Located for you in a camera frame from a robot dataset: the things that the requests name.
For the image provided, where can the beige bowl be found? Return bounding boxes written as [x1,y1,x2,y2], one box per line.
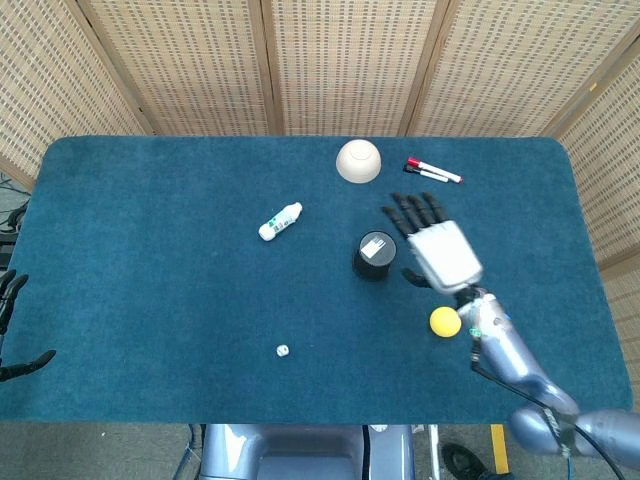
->
[335,139,383,184]

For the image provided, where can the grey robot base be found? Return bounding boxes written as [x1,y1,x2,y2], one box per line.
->
[199,423,416,480]

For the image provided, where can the black floor cables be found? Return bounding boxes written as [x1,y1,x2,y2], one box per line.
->
[0,172,32,257]

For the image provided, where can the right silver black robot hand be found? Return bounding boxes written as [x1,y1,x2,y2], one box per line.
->
[382,192,484,294]

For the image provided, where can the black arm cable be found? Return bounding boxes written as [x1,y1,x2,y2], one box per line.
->
[470,344,640,480]

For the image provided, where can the black capped white marker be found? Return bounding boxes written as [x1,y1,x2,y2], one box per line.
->
[403,164,450,184]

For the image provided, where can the red capped white marker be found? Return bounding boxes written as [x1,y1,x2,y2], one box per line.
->
[406,157,464,184]

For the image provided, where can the white plastic bottle green label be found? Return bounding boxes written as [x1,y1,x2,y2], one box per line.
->
[258,201,304,243]

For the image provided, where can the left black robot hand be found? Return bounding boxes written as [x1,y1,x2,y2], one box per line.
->
[0,269,57,384]

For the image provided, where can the wicker folding screen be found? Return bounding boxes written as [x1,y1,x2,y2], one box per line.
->
[0,0,640,351]

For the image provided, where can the yellow ball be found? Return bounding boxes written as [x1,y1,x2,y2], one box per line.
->
[429,306,463,340]

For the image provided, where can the blue carpet table cover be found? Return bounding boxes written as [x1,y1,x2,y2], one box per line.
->
[0,135,634,426]

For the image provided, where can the black shoe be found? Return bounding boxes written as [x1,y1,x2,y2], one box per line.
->
[441,442,490,480]

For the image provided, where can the black cup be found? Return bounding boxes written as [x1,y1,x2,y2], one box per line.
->
[352,229,399,282]

